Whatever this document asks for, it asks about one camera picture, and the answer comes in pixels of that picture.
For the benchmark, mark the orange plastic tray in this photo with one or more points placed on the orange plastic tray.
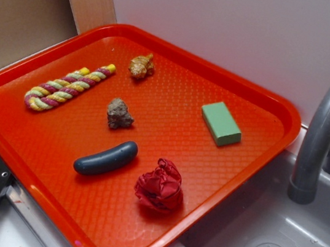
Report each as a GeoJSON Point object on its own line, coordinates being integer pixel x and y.
{"type": "Point", "coordinates": [103, 210]}

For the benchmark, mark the crumpled red paper ball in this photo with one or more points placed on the crumpled red paper ball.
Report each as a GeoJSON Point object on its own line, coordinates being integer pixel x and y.
{"type": "Point", "coordinates": [160, 189]}

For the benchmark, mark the green rectangular block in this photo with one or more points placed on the green rectangular block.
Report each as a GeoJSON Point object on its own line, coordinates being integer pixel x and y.
{"type": "Point", "coordinates": [222, 126]}

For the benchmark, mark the tan spiral seashell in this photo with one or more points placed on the tan spiral seashell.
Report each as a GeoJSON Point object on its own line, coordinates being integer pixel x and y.
{"type": "Point", "coordinates": [141, 66]}

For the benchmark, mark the grey brown rock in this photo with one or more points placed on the grey brown rock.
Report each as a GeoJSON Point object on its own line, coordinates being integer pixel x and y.
{"type": "Point", "coordinates": [118, 114]}

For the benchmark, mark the twisted multicolour rope toy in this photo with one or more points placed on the twisted multicolour rope toy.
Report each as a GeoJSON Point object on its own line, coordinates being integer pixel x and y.
{"type": "Point", "coordinates": [53, 93]}

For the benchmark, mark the dark grey sausage toy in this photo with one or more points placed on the dark grey sausage toy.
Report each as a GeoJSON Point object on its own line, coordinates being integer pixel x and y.
{"type": "Point", "coordinates": [106, 161]}

